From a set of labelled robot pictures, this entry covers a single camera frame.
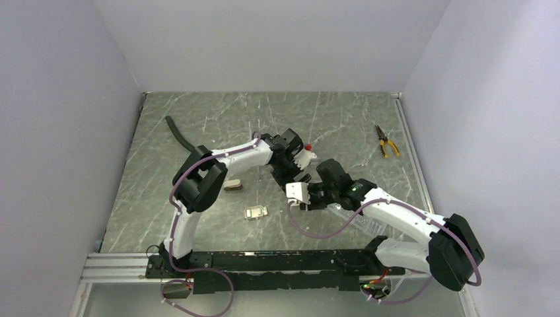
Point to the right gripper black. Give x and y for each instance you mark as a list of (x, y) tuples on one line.
[(313, 205)]

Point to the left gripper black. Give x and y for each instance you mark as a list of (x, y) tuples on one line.
[(281, 181)]

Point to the brown stapler base part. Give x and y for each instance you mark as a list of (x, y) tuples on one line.
[(232, 185)]

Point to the white staple box tray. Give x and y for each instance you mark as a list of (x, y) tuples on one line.
[(255, 212)]

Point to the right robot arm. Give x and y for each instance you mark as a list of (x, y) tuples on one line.
[(445, 247)]

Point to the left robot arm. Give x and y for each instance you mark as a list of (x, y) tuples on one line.
[(198, 183)]

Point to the clear plastic screw organizer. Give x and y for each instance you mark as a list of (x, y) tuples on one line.
[(367, 225)]

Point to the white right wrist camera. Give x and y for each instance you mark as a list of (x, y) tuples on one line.
[(297, 192)]

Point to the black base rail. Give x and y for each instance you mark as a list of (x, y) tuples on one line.
[(344, 270)]

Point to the orange handled pliers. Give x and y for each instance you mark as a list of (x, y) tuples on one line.
[(384, 141)]

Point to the aluminium frame rail right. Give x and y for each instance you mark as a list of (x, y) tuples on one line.
[(427, 203)]

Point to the aluminium frame rail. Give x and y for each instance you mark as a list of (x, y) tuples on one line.
[(123, 268), (427, 203)]

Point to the aluminium frame rail front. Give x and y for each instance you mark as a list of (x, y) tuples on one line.
[(123, 268)]

